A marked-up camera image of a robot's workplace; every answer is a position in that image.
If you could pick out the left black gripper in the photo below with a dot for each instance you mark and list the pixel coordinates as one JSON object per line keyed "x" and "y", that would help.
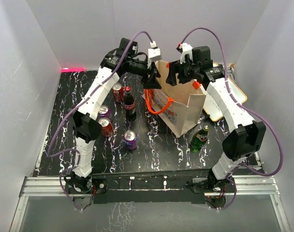
{"x": 151, "y": 81}

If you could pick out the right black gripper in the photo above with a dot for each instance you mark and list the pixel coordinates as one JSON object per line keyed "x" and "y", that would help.
{"x": 176, "y": 67}

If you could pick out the beige canvas bag orange handles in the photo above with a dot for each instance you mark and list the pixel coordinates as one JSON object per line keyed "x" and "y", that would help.
{"x": 180, "y": 106}

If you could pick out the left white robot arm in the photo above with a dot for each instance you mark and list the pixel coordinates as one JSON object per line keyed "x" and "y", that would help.
{"x": 86, "y": 127}

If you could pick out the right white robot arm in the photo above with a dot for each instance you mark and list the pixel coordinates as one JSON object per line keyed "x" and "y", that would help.
{"x": 246, "y": 135}

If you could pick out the glass cola bottle red cap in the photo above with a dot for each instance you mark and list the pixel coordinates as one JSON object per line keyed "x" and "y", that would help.
{"x": 129, "y": 104}

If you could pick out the red cola can back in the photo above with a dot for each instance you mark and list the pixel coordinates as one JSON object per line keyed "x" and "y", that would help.
{"x": 118, "y": 92}

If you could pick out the red cola can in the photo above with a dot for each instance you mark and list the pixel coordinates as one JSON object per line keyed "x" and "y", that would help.
{"x": 118, "y": 92}
{"x": 107, "y": 128}

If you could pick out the purple soda can left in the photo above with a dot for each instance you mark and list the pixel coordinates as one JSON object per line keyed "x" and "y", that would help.
{"x": 104, "y": 111}

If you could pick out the purple soda can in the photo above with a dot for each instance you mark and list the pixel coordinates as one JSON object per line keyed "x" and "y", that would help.
{"x": 130, "y": 139}
{"x": 104, "y": 111}

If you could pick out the purple soda can front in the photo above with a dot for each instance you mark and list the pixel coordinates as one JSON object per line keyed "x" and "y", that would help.
{"x": 130, "y": 139}

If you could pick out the red cola can left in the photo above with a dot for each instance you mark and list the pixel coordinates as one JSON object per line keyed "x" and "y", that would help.
{"x": 107, "y": 128}

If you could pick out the green glass bottle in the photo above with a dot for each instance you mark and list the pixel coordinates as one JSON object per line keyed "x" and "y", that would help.
{"x": 199, "y": 139}

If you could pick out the pink marker strip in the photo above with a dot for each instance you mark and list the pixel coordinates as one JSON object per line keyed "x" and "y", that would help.
{"x": 70, "y": 70}

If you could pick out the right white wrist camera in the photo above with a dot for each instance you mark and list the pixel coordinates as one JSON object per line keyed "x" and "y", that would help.
{"x": 185, "y": 50}

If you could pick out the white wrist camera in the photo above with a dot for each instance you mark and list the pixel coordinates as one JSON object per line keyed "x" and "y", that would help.
{"x": 154, "y": 54}
{"x": 185, "y": 50}

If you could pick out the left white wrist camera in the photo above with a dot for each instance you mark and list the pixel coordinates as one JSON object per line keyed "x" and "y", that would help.
{"x": 154, "y": 54}

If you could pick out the white board wooden frame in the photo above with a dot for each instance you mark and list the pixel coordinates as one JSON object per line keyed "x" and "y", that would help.
{"x": 210, "y": 106}

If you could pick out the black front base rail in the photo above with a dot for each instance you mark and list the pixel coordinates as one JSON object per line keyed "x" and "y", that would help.
{"x": 191, "y": 186}

